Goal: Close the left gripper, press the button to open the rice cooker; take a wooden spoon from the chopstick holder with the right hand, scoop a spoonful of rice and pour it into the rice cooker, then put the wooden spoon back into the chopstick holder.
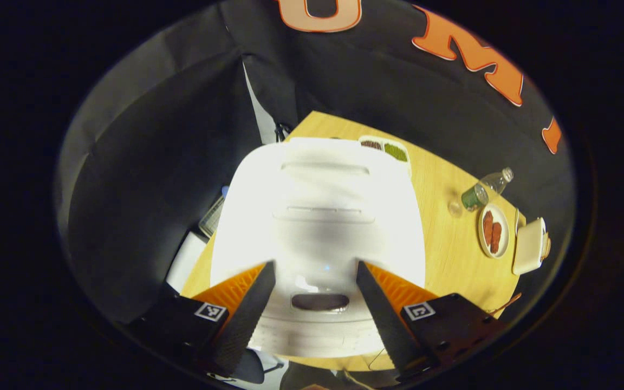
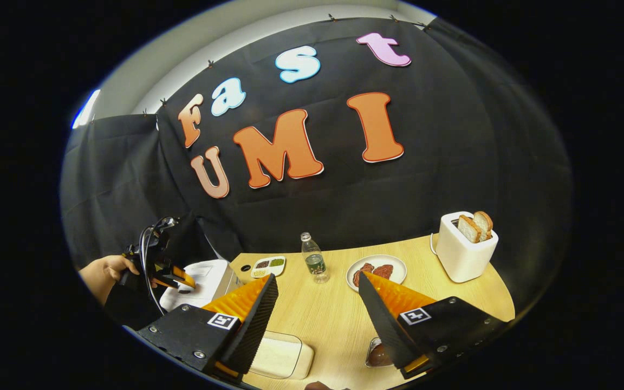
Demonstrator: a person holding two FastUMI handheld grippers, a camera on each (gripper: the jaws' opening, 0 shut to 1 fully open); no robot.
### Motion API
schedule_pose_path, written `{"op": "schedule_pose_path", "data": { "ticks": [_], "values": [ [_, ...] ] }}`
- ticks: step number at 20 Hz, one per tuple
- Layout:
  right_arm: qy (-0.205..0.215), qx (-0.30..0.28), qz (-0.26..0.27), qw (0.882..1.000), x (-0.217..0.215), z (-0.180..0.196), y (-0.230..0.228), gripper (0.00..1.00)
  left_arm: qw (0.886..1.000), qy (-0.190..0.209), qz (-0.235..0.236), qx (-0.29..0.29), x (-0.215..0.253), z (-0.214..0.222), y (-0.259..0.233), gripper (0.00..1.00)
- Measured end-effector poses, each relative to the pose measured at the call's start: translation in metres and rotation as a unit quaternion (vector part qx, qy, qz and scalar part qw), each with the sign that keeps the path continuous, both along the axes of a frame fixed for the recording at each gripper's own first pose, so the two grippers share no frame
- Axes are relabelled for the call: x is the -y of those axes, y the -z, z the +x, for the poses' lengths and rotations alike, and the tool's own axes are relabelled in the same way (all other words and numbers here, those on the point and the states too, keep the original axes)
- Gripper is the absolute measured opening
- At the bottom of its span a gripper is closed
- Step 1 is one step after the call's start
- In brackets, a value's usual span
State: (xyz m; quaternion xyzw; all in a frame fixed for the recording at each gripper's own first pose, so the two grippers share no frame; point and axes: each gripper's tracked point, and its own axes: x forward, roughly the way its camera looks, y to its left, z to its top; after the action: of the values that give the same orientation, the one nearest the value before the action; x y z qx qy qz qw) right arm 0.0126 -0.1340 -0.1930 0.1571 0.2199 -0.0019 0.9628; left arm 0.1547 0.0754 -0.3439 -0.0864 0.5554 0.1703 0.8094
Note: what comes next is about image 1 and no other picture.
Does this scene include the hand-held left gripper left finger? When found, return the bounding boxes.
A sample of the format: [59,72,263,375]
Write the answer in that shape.
[128,261,276,378]

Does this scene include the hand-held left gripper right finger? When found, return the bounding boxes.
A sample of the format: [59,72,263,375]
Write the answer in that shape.
[356,261,508,380]

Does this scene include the white rice cooker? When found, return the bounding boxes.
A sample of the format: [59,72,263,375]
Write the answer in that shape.
[210,137,426,359]

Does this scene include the brown wooden spoon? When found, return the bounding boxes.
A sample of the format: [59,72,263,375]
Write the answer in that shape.
[488,292,523,317]

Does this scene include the grey office chair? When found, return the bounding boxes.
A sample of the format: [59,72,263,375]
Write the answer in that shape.
[225,349,285,386]

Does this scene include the white paper sheet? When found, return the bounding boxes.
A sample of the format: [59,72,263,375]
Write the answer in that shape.
[166,232,208,293]

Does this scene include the grey mesh object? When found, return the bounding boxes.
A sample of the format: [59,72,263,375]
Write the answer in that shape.
[198,195,226,239]

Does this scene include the white round plate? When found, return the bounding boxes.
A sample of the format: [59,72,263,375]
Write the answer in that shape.
[478,203,510,258]

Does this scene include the white toaster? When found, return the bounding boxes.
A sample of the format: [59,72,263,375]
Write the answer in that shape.
[512,217,548,276]

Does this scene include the clear plastic water bottle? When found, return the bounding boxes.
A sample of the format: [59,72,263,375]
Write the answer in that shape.
[461,167,514,212]

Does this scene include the white divided bean dish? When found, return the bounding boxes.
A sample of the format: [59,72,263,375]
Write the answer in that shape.
[358,135,411,163]

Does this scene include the black backdrop cloth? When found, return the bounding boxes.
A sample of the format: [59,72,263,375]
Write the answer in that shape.
[56,0,577,326]

